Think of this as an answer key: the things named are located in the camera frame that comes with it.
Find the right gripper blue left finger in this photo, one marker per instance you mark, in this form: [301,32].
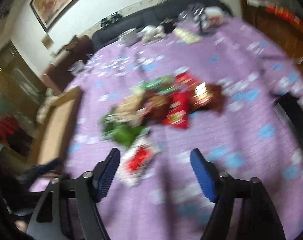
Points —
[104,173]

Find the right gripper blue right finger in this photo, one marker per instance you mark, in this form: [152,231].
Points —
[206,174]

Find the white red snack packet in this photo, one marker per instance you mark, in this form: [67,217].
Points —
[135,160]

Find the green snack packet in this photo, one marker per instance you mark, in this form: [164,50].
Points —
[121,133]

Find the beige biscuit packet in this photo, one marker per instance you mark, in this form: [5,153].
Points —
[131,111]

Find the bright red snack packet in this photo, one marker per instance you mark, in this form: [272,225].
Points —
[177,115]

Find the dark red snack packet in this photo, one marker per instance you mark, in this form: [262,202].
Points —
[206,96]

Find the purple floral tablecloth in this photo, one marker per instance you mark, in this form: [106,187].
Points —
[247,139]

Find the shallow cardboard box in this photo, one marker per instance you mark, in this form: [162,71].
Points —
[57,129]

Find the small green candy packet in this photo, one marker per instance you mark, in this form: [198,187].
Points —
[161,85]

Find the brown armchair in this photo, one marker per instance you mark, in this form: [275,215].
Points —
[56,76]

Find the clear plastic cup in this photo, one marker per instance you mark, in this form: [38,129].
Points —
[77,68]

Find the wooden glass cabinet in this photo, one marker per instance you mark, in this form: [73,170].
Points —
[21,95]

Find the white ceramic mug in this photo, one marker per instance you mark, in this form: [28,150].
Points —
[129,37]

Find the black leather sofa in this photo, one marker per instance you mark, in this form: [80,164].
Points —
[169,9]

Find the white cloth gloves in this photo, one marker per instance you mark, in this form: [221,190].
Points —
[150,34]

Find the white bowl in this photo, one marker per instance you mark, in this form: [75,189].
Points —
[214,16]

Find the wooden side cabinet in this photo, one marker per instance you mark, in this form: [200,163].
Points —
[276,25]

